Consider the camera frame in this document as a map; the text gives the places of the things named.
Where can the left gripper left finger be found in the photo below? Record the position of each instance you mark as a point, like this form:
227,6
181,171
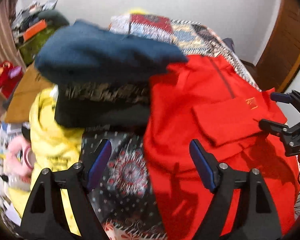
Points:
44,216

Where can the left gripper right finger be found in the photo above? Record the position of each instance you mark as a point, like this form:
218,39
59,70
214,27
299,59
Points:
256,215

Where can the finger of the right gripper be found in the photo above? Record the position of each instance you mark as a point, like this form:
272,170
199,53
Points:
274,128
292,98

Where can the red zip jacket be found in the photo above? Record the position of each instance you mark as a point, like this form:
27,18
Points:
205,99

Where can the brown wooden door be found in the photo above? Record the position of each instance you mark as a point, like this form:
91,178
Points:
280,60

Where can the pink plush toy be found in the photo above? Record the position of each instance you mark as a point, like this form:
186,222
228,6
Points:
20,158

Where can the yellow garment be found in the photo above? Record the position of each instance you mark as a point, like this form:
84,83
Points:
54,146

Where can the patchwork patterned bedspread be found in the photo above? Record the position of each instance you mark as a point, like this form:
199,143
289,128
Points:
132,200

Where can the grey blue bag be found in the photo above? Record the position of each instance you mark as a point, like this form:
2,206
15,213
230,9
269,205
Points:
229,43

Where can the black patterned folded garment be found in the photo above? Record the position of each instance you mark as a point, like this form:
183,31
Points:
97,104

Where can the red plush toy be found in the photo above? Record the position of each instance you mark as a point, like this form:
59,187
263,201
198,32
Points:
10,75

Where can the folded blue denim garment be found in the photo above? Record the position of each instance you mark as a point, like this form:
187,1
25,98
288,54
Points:
83,53

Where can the green patterned cloth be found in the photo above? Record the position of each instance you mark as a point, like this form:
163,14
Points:
31,47

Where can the striped brown curtain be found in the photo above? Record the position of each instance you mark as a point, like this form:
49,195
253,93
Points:
8,50

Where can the orange box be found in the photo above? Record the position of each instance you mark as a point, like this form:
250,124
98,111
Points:
33,30

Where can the grey pillow on pile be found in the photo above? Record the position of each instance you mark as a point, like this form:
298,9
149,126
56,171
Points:
53,17

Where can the yellow bed rail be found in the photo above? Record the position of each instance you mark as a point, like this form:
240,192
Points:
137,10

